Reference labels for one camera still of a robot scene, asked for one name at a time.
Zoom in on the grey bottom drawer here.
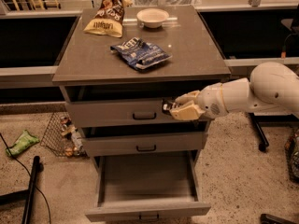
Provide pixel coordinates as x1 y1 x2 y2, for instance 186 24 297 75
86 151 210 222

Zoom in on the black stand leg left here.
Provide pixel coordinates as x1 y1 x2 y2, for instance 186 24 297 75
0 156 43 224

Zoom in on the grey three-drawer cabinet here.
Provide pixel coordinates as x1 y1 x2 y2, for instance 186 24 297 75
53 6 230 222

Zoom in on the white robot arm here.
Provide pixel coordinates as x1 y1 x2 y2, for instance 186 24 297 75
169 62 299 120

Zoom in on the black stand base right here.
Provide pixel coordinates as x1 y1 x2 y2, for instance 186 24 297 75
249 113 299 152

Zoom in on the brown yellow chip bag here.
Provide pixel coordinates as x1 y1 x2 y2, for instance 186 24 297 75
84 0 133 38

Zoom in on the grey middle drawer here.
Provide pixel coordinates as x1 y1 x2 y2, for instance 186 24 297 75
82 132 207 157

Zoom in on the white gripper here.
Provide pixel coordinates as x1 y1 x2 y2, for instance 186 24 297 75
170 83 228 120

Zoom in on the grey drawer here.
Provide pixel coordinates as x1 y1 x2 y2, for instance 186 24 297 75
86 151 210 222
82 132 207 157
64 94 222 129

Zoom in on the white ceramic bowl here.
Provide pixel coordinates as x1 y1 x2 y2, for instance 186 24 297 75
136 8 169 29

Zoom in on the black foot bottom right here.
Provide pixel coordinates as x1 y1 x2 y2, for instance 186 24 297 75
260 214 296 224

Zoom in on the black rxbar chocolate bar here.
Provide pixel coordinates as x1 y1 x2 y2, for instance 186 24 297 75
162 100 180 115

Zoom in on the dark basket at right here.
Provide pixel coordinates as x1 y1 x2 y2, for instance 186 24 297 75
285 130 299 183

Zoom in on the grey top drawer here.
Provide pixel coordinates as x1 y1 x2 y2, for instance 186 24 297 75
64 94 222 129

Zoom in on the green snack bag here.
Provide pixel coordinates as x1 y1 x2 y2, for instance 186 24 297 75
6 130 40 157

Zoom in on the black floor cable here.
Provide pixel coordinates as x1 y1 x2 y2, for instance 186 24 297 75
0 133 52 224

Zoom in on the wire basket with snacks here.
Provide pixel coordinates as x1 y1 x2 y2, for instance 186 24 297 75
41 112 86 158

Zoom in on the blue chip bag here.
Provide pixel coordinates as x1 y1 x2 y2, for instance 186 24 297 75
110 37 171 70

